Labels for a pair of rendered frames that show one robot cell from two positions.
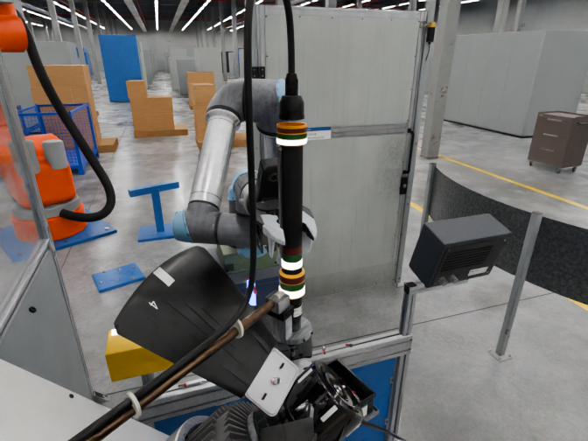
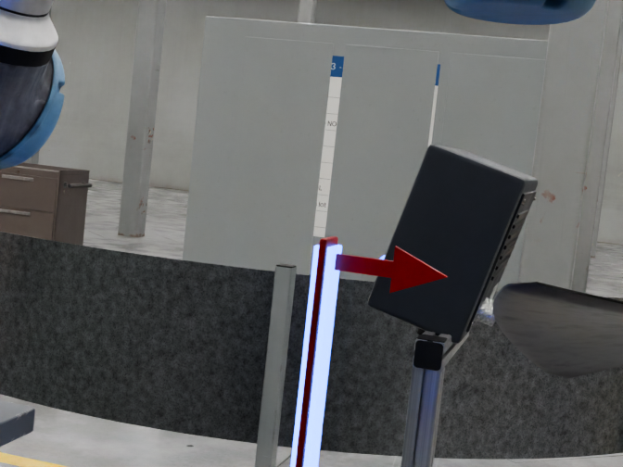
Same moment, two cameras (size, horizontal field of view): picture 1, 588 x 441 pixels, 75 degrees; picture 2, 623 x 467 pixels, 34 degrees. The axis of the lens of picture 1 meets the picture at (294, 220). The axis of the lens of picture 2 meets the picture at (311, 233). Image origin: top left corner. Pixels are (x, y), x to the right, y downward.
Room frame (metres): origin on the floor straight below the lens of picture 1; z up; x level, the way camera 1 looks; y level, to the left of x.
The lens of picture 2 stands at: (0.60, 0.56, 1.24)
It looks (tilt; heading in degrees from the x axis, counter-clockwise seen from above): 5 degrees down; 304
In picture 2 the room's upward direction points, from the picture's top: 6 degrees clockwise
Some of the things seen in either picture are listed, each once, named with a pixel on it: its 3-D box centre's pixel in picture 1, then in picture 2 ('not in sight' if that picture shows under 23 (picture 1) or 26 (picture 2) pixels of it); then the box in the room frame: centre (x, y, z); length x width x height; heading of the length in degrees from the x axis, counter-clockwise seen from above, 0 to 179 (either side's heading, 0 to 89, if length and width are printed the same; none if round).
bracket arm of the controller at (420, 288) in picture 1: (437, 283); (444, 337); (1.10, -0.48, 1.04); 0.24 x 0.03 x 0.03; 109
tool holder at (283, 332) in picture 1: (288, 311); not in sight; (0.55, 0.01, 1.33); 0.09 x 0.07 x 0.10; 144
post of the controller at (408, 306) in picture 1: (408, 309); (421, 431); (1.07, -0.38, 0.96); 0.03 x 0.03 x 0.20; 19
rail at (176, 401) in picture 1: (285, 372); not in sight; (0.93, 0.03, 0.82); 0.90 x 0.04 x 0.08; 109
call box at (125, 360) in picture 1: (143, 350); not in sight; (0.80, 0.40, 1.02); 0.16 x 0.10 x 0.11; 109
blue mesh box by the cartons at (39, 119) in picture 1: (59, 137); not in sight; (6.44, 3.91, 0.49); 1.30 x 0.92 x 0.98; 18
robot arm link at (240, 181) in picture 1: (252, 191); not in sight; (0.81, 0.09, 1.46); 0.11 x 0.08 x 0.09; 19
